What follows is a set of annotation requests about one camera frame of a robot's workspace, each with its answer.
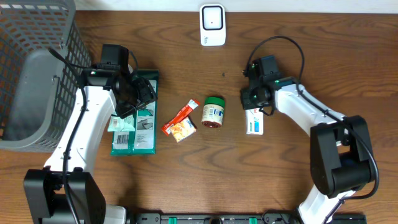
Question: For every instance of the white slim box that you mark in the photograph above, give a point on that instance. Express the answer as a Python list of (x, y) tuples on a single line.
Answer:
[(254, 122)]

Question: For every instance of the orange tissue pack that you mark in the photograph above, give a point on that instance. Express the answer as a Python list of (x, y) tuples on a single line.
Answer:
[(183, 129)]

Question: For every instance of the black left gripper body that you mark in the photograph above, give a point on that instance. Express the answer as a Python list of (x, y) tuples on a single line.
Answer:
[(140, 95)]

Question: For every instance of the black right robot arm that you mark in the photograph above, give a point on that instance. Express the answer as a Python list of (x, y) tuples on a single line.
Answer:
[(341, 156)]

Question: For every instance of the green lid jar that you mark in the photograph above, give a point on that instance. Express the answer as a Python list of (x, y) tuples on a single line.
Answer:
[(213, 112)]

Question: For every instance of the red stick sachet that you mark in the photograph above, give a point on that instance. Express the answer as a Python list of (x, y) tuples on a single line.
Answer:
[(182, 114)]

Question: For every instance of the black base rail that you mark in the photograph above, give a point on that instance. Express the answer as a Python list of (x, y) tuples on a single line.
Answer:
[(233, 218)]

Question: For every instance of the mint wet wipes pack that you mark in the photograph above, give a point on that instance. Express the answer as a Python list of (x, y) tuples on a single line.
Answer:
[(117, 124)]

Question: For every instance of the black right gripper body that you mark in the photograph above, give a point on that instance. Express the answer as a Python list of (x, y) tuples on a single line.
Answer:
[(252, 98)]

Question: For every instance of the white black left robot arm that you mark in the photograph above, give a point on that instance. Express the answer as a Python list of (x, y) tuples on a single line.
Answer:
[(64, 190)]

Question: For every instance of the grey plastic mesh basket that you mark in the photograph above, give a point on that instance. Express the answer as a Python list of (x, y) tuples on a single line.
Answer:
[(37, 90)]

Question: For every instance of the green white gloves package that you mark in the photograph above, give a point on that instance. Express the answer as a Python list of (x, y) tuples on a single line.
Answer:
[(142, 140)]

